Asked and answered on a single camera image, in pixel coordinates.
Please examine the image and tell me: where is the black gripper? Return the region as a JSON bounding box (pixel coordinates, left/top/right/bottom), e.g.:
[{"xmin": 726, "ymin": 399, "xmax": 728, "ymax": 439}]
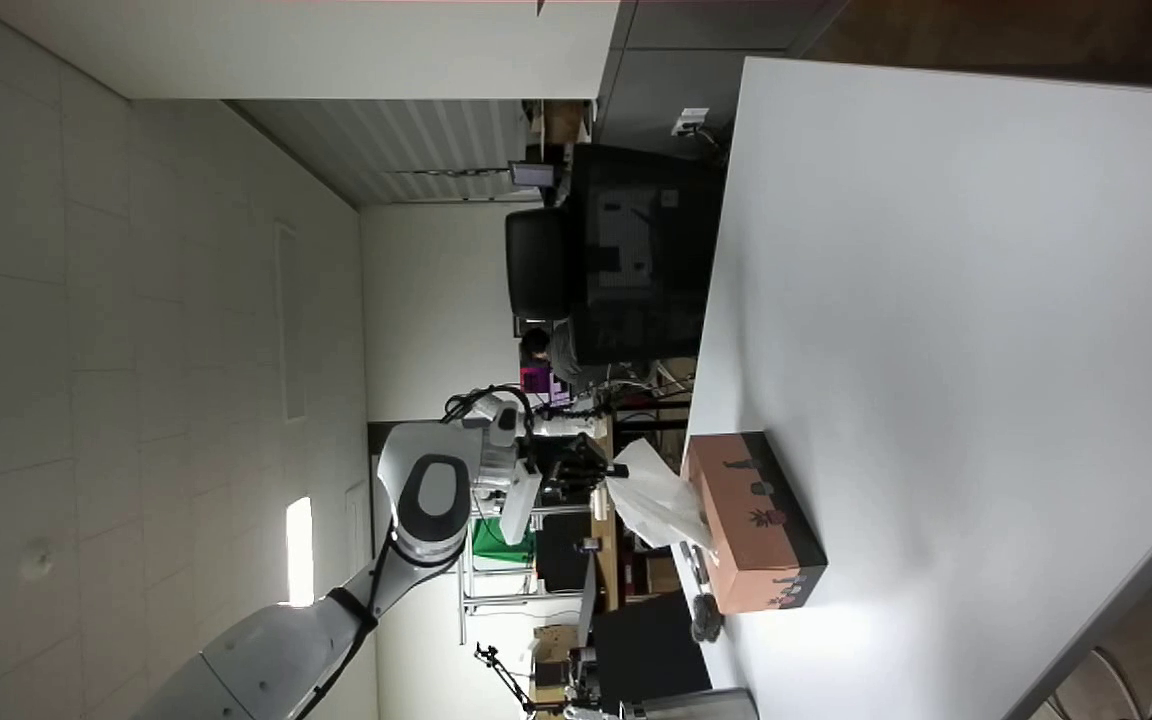
[{"xmin": 518, "ymin": 435, "xmax": 607, "ymax": 514}]

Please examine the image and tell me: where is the white tissue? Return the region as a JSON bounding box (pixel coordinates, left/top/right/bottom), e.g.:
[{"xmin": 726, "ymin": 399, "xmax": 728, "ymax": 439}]
[{"xmin": 603, "ymin": 439, "xmax": 707, "ymax": 547}]

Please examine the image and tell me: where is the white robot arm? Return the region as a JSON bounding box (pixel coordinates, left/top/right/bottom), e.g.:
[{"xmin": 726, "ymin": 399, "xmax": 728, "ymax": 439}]
[{"xmin": 131, "ymin": 386, "xmax": 607, "ymax": 720}]

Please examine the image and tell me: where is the orange black tissue box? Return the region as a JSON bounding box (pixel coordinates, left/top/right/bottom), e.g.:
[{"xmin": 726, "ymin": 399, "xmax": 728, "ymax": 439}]
[{"xmin": 688, "ymin": 433, "xmax": 828, "ymax": 615}]

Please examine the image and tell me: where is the black office chair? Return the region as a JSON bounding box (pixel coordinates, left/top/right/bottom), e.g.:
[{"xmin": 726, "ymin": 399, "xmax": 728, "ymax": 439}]
[{"xmin": 504, "ymin": 144, "xmax": 719, "ymax": 365}]

